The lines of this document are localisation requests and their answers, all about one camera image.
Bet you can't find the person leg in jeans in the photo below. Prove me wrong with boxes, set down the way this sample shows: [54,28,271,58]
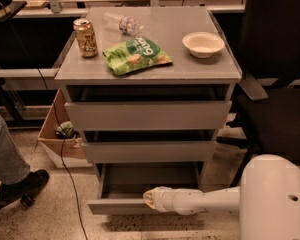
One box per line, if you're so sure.
[0,115,30,185]

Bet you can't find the white paper bowl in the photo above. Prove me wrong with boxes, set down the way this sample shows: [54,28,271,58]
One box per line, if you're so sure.
[182,32,225,59]

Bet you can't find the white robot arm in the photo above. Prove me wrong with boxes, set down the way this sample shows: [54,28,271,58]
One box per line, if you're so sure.
[143,154,300,240]

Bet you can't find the cardboard box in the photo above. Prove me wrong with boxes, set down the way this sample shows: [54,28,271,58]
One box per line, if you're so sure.
[38,90,90,168]

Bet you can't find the black office chair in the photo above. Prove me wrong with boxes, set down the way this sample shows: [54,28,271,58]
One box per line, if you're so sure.
[229,0,300,186]

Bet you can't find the grey middle drawer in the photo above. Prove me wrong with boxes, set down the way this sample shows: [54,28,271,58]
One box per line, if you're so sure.
[82,130,216,163]

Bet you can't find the gold soda can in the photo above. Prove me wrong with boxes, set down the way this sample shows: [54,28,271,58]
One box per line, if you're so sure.
[73,18,98,58]

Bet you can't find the grey drawer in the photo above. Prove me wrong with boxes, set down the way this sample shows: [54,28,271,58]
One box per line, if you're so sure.
[88,162,200,215]
[63,85,231,131]
[82,130,216,163]

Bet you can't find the black floor cable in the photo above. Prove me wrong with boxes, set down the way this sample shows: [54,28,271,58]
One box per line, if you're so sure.
[36,68,89,240]

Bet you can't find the green item in box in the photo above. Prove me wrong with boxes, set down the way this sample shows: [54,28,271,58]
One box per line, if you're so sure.
[55,121,75,139]

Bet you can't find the yellowish white gripper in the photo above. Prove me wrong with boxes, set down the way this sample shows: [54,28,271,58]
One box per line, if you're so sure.
[143,187,172,212]

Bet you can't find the grey bottom drawer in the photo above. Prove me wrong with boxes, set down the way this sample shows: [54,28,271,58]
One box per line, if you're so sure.
[88,162,200,215]

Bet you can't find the grey top drawer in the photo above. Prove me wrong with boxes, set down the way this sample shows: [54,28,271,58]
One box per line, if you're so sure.
[63,85,231,131]

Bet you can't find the clear plastic water bottle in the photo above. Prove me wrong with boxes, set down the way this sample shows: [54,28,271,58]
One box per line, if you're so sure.
[102,12,144,36]

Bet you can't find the grey drawer cabinet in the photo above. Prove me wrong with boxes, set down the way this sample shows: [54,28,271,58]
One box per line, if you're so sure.
[54,6,243,182]

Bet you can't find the black shoe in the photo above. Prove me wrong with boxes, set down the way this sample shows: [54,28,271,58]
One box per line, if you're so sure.
[0,169,49,205]

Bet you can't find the green chip bag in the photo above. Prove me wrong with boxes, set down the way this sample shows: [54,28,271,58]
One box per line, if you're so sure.
[103,37,173,76]

